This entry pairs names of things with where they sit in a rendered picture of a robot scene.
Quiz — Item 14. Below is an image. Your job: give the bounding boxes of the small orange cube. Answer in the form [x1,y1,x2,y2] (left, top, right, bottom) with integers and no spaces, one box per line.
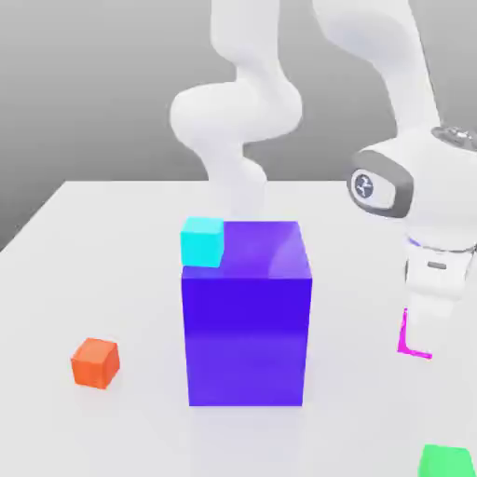
[70,337,121,390]

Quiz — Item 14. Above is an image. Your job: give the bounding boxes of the small cyan cube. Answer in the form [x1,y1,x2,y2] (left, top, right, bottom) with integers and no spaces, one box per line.
[180,216,225,269]

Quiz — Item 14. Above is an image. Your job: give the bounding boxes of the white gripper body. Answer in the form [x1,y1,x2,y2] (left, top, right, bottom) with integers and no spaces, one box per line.
[404,248,477,302]

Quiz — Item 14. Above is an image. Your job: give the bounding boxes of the small green cube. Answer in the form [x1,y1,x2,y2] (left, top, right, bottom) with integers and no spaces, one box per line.
[417,443,477,477]

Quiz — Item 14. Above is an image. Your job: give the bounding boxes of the small magenta cube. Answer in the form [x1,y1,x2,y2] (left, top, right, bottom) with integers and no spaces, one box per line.
[397,307,434,361]

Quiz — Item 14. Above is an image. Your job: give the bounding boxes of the large blue box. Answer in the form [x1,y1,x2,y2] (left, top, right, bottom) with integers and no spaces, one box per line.
[181,220,313,408]

